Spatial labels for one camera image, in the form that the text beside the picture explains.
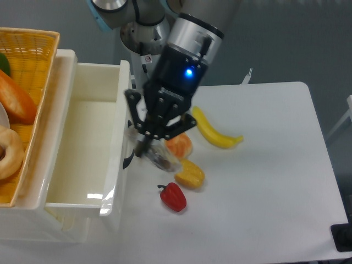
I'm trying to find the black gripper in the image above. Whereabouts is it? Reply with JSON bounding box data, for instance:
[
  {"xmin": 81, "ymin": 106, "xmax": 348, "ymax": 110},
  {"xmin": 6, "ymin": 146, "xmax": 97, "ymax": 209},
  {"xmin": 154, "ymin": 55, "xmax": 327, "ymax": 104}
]
[{"xmin": 124, "ymin": 46, "xmax": 209, "ymax": 157}]

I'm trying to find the orange baguette loaf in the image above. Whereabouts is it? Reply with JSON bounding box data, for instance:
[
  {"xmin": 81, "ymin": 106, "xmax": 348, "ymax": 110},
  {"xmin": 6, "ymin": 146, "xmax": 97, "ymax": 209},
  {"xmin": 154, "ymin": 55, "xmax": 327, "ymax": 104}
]
[{"xmin": 1, "ymin": 70, "xmax": 37, "ymax": 125}]

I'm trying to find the white drawer cabinet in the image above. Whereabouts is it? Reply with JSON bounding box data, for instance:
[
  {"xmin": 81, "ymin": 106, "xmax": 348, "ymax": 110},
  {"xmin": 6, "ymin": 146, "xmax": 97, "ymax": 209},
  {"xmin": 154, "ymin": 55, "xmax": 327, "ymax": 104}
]
[{"xmin": 1, "ymin": 49, "xmax": 90, "ymax": 243}]

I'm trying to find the green vegetable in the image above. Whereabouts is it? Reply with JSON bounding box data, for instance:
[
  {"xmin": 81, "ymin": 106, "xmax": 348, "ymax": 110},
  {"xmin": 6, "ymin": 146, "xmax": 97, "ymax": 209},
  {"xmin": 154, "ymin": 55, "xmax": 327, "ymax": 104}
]
[{"xmin": 0, "ymin": 53, "xmax": 11, "ymax": 76}]

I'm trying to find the beige bagel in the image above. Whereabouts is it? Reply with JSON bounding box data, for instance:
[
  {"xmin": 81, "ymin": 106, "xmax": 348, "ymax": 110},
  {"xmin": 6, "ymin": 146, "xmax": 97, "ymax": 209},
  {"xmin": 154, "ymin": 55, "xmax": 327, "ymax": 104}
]
[{"xmin": 1, "ymin": 125, "xmax": 24, "ymax": 180}]

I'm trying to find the white plastic drawer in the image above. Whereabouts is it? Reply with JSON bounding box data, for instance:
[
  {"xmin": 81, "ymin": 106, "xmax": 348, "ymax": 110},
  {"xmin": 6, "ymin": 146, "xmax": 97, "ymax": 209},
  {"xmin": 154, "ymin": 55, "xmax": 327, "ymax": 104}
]
[{"xmin": 46, "ymin": 60, "xmax": 131, "ymax": 232}]

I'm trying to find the yellow bell pepper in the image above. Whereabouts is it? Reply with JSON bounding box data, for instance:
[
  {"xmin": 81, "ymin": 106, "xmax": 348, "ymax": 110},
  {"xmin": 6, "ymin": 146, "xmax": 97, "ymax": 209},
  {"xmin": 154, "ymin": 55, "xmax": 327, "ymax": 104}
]
[{"xmin": 174, "ymin": 159, "xmax": 205, "ymax": 189}]

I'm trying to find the white plate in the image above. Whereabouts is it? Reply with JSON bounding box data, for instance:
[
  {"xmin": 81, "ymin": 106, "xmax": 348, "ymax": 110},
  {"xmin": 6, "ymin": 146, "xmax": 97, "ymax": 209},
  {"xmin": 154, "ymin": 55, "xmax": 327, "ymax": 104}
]
[{"xmin": 0, "ymin": 103, "xmax": 10, "ymax": 128}]

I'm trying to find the toast slice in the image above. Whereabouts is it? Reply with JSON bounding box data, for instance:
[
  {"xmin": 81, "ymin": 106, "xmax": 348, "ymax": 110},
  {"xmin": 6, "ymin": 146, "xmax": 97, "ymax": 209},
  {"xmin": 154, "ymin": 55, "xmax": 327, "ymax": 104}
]
[{"xmin": 125, "ymin": 128, "xmax": 184, "ymax": 173}]

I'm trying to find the yellow wicker basket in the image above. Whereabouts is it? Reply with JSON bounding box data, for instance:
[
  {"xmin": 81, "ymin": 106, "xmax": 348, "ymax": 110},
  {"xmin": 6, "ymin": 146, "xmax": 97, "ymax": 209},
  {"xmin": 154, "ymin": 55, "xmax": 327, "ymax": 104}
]
[{"xmin": 1, "ymin": 27, "xmax": 60, "ymax": 208}]

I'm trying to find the round knotted bread roll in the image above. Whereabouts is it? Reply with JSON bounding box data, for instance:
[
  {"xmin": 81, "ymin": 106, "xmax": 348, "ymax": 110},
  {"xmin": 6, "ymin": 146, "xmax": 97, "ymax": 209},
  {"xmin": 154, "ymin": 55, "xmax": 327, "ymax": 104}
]
[{"xmin": 164, "ymin": 133, "xmax": 193, "ymax": 161}]

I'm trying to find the yellow banana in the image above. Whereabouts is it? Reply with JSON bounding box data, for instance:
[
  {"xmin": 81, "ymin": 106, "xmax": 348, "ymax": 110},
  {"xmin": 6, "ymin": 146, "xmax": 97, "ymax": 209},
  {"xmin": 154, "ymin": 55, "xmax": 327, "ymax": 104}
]
[{"xmin": 191, "ymin": 106, "xmax": 244, "ymax": 149}]

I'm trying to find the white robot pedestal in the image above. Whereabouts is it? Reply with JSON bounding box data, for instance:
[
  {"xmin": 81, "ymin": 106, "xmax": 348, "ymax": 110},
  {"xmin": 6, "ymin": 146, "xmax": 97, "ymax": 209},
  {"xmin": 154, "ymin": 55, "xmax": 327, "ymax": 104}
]
[{"xmin": 120, "ymin": 15, "xmax": 175, "ymax": 90}]

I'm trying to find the black device at edge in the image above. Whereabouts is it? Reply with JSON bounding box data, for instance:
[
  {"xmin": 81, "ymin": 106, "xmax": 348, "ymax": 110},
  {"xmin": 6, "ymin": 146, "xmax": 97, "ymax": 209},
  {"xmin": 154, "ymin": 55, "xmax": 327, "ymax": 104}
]
[{"xmin": 331, "ymin": 223, "xmax": 351, "ymax": 252}]

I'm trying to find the red bell pepper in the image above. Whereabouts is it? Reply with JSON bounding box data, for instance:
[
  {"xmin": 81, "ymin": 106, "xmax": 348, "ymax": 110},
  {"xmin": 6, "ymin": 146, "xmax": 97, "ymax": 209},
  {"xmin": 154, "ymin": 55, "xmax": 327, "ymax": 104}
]
[{"xmin": 157, "ymin": 183, "xmax": 187, "ymax": 212}]

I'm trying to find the black drawer handle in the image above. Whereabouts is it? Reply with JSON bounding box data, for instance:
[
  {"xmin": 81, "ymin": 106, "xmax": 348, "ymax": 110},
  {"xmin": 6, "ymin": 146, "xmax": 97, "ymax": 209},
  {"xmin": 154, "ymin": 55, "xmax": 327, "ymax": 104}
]
[{"xmin": 123, "ymin": 120, "xmax": 137, "ymax": 169}]

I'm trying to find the white chair frame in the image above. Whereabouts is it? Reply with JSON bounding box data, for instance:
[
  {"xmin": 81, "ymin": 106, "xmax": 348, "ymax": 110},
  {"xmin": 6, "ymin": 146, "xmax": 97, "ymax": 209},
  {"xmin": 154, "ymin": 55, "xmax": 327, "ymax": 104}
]
[{"xmin": 326, "ymin": 95, "xmax": 351, "ymax": 144}]

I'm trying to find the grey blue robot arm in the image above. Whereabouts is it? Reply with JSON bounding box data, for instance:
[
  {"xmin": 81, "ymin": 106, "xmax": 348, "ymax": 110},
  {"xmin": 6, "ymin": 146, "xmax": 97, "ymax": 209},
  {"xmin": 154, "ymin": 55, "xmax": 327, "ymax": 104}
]
[{"xmin": 87, "ymin": 1, "xmax": 240, "ymax": 157}]

